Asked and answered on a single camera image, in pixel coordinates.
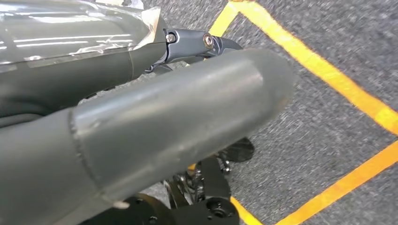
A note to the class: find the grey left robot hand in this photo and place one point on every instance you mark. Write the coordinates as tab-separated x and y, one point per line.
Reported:
155	124

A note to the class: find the yellow floor tape square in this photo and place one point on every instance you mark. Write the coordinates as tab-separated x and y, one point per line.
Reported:
311	62

